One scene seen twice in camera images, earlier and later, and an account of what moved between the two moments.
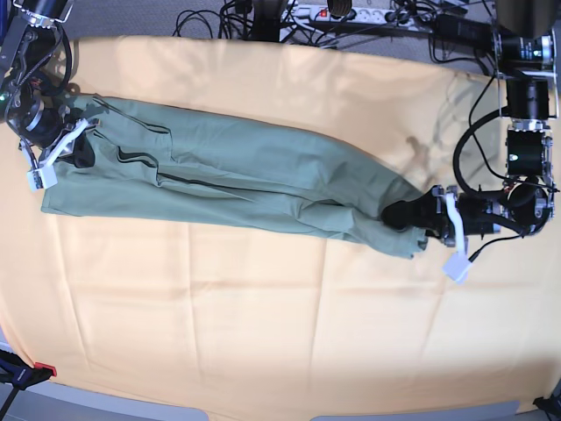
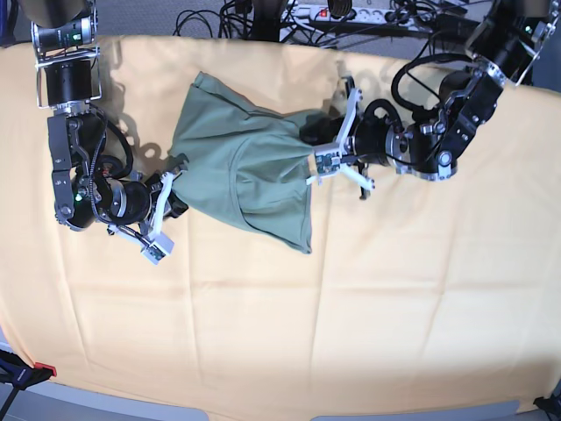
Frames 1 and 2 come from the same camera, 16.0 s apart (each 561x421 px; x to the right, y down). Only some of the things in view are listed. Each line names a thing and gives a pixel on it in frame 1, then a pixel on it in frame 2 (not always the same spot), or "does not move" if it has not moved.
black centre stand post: (266, 20) does not move
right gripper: (429, 212) to (380, 137)
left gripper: (41, 123) to (131, 202)
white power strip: (365, 15) does not move
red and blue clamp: (19, 374) does not move
